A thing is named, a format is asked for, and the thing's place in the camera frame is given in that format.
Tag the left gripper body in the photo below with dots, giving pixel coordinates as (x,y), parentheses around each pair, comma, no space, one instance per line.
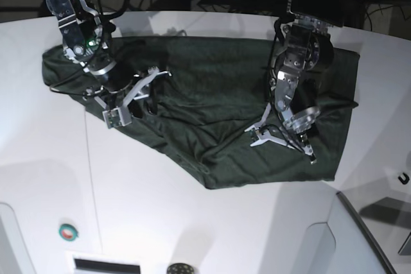
(301,121)

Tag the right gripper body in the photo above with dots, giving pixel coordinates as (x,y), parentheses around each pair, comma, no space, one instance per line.
(115,75)

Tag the dark green t-shirt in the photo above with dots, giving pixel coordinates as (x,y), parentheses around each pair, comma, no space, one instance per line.
(215,92)

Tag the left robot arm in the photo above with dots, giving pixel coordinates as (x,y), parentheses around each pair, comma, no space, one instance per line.
(305,47)

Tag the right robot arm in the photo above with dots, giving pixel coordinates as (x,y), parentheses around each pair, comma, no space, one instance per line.
(87,41)

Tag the black U-shaped hook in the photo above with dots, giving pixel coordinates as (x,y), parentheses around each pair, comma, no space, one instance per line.
(404,178)

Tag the grey metal tray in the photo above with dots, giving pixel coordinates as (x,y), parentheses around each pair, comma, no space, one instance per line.
(385,218)

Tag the green tape roll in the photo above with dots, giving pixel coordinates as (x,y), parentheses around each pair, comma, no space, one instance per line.
(68,232)

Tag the black perforated round object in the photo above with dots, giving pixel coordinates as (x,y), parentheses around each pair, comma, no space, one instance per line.
(180,268)

